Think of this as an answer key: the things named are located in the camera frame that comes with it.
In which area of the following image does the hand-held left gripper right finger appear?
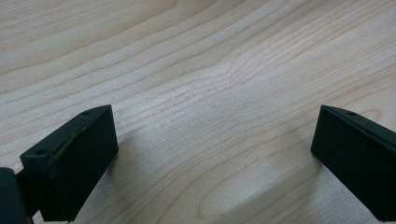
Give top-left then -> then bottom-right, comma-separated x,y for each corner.
310,105 -> 396,222

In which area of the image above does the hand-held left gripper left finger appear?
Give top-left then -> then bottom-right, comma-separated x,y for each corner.
20,105 -> 120,222

